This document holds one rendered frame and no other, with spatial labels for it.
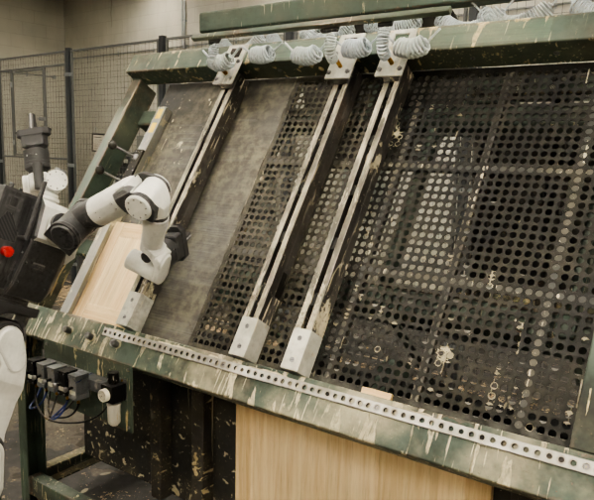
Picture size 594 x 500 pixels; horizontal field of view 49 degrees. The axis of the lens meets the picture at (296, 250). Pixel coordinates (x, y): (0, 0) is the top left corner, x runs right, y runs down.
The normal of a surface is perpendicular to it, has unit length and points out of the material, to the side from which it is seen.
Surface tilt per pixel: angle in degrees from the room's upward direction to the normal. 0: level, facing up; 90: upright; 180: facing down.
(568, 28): 58
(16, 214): 90
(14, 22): 90
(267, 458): 90
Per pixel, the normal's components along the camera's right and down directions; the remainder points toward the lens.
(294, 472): -0.59, 0.11
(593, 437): -0.48, -0.44
